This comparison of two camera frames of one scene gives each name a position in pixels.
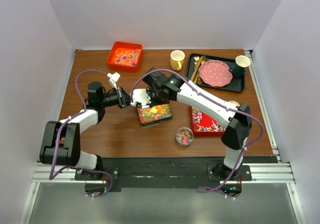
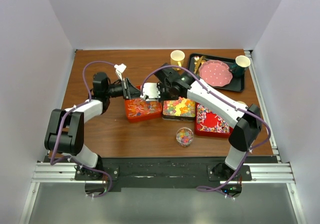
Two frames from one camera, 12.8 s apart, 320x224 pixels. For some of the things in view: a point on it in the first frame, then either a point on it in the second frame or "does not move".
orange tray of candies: [125, 56] -> [138, 110]
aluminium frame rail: [265, 174] does not move
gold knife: [196, 68] does not move
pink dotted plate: [215, 73] does not move
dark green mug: [241, 63] does not move
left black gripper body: [120, 100] -> [125, 92]
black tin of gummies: [155, 115] -> [181, 109]
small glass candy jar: [184, 136] does not move
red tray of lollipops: [202, 125] does not move
